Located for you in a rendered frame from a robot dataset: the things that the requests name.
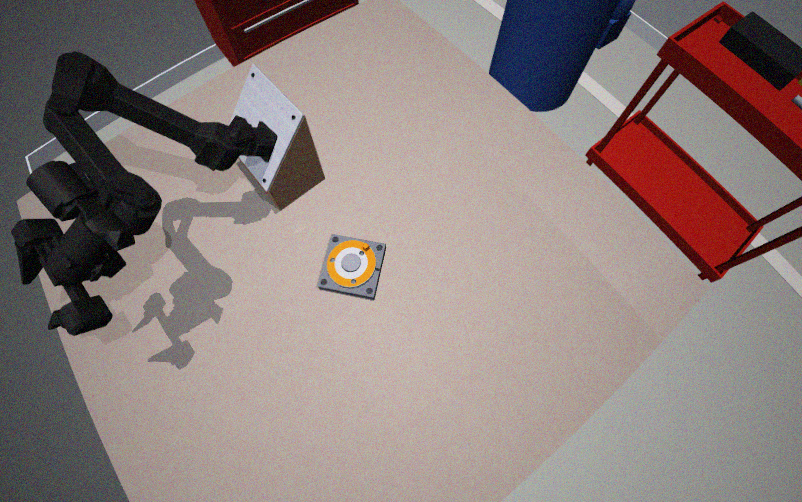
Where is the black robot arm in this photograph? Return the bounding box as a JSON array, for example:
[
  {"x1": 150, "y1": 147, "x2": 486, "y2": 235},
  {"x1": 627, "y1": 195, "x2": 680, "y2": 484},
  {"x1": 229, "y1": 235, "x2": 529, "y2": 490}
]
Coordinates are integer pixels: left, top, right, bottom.
[{"x1": 27, "y1": 51, "x2": 278, "y2": 282}]

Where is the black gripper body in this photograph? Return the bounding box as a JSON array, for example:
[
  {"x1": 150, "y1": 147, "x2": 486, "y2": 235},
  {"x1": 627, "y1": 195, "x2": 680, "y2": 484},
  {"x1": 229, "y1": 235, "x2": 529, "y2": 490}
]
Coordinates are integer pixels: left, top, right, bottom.
[{"x1": 11, "y1": 219, "x2": 113, "y2": 336}]

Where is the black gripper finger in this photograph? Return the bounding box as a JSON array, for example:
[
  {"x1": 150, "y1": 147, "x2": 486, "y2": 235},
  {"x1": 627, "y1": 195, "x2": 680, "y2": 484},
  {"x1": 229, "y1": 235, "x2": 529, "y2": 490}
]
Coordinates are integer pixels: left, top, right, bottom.
[
  {"x1": 15, "y1": 241, "x2": 43, "y2": 284},
  {"x1": 48, "y1": 310, "x2": 66, "y2": 330}
]

